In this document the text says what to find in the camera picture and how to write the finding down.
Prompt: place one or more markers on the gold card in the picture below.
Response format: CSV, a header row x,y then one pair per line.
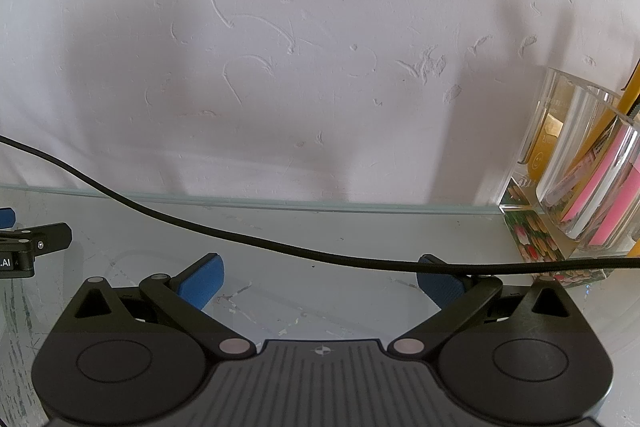
x,y
547,142

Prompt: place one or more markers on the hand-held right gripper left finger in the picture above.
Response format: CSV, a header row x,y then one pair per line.
x,y
202,279

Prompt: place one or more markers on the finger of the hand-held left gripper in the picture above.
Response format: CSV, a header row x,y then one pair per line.
x,y
50,236
6,218

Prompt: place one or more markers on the pink stationery item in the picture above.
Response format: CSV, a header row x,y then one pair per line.
x,y
612,177

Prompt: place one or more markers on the clear acrylic pen holder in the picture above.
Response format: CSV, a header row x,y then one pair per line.
x,y
575,187

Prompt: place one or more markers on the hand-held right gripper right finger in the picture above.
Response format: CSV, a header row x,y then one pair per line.
x,y
440,287

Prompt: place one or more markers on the yellow pencil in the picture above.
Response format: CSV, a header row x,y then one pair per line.
x,y
631,89

